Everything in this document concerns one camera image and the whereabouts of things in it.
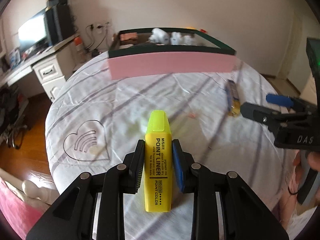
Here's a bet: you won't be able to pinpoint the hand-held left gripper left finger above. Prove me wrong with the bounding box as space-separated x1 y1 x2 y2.
26 140 145 240

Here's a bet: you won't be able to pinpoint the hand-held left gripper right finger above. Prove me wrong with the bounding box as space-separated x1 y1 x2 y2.
172 139 289 240

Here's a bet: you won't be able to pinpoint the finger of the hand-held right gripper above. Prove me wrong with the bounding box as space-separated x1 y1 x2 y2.
240 102 285 132
266 94 304 108

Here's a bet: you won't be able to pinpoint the yellow highlighter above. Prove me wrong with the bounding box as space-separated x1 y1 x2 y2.
144 110 173 213

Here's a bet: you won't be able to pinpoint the pink box with dark rim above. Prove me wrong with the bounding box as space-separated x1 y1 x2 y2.
108 27 237 80

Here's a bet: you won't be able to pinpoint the rose gold cylinder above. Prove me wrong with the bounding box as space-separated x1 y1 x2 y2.
119 32 138 46

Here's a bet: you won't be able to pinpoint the person's right hand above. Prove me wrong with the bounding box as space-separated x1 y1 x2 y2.
307 152 320 172

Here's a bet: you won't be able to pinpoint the person's pink clothing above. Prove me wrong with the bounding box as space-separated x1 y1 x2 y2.
275 152 320 230

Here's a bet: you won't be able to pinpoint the pink bedding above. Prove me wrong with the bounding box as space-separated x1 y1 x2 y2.
0 180 50 240

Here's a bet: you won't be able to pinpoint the white desk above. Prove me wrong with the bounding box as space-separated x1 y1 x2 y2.
0 35 78 103

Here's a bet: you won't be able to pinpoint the bottle with orange cap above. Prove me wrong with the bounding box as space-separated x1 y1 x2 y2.
74 37 84 63

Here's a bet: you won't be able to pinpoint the black office chair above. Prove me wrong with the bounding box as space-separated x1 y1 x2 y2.
0 87 28 151

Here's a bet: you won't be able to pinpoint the black computer tower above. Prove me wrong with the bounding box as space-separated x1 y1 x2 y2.
44 4 77 46

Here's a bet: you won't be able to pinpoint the blue box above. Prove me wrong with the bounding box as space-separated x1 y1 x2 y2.
9 49 21 68

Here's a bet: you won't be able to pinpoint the black computer monitor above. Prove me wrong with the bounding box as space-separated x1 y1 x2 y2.
18 9 49 54

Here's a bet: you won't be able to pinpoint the black power cable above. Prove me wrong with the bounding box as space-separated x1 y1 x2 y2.
85 24 107 55

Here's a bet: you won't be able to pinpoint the white wall sockets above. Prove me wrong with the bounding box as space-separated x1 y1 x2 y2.
91 21 112 30

